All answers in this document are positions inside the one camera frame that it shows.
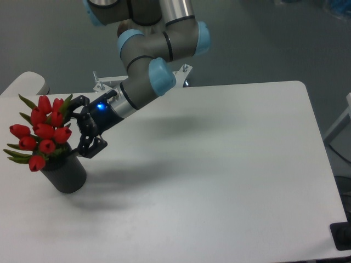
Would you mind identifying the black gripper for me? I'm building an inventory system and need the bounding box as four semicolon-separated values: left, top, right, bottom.
64;95;123;158

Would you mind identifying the red tulip bouquet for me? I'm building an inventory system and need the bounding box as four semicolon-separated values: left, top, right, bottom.
3;95;73;172

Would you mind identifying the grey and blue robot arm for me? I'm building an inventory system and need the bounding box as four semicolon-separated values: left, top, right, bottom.
66;1;211;158

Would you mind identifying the dark grey ribbed vase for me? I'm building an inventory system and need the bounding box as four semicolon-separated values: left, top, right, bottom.
41;143;87;194

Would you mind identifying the white chair on left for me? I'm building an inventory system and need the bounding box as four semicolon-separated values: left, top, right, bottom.
1;71;50;98

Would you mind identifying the white furniture at right edge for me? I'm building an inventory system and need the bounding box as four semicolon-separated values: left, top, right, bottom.
322;93;350;145

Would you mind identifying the black device at table corner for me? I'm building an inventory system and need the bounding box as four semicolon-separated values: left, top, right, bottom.
330;222;350;251

